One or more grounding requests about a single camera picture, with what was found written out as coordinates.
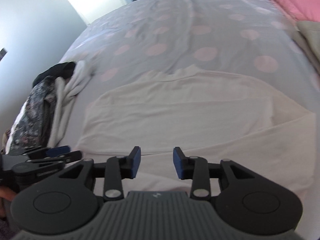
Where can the beige cloth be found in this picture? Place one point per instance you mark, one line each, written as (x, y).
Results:
(310, 37)

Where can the dark wall switch panel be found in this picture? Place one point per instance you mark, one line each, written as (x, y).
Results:
(3, 53)

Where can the person's left hand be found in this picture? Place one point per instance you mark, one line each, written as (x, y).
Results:
(6, 195)

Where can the floral denim garment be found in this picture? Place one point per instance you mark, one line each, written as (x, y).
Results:
(37, 105)

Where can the black garment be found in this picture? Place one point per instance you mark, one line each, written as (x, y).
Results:
(57, 71)

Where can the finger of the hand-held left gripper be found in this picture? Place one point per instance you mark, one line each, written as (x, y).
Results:
(57, 151)
(72, 156)

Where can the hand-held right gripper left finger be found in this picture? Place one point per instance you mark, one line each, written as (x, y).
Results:
(135, 162)

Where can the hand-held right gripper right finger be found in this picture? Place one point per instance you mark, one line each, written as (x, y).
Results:
(178, 162)

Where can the pink polka dot bedsheet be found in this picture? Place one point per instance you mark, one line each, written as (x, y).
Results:
(212, 30)

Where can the white long-sleeve shirt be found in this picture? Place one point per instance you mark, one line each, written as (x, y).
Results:
(175, 110)

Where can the white fleece garment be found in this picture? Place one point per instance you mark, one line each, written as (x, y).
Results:
(62, 105)

